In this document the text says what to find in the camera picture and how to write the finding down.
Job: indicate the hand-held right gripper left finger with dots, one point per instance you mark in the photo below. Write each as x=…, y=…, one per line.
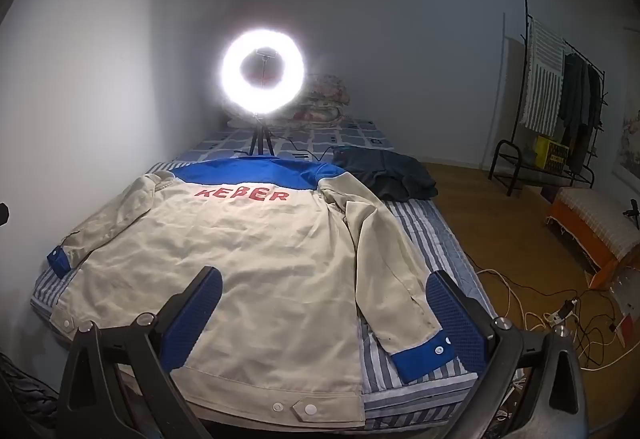
x=195, y=319

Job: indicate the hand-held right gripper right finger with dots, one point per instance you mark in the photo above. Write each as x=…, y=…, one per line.
x=457, y=324

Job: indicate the beige and blue jacket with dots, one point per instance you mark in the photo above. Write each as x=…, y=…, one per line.
x=260, y=259

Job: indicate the dark blue folded clothes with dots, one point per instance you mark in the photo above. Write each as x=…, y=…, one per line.
x=390, y=174

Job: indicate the blue striped blanket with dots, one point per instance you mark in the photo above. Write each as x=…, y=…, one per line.
x=430, y=229

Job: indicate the power strip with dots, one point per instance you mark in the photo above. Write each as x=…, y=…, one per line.
x=562, y=311

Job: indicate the orange box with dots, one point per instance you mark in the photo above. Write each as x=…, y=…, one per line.
x=590, y=224

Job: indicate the dark cloth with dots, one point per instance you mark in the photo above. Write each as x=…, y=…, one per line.
x=25, y=389

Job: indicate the black light tripod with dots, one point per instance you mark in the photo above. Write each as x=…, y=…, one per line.
x=260, y=139

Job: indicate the yellow crate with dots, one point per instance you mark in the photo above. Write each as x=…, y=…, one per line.
x=550, y=151

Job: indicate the blue checked bed sheet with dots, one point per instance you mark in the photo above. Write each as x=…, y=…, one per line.
x=350, y=134

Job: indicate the grey hanging jacket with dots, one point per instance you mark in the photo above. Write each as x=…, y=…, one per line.
x=572, y=104

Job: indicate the floral quilt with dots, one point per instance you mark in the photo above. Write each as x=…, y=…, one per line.
x=325, y=99

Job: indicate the striped towel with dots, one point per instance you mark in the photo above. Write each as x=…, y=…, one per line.
x=542, y=74

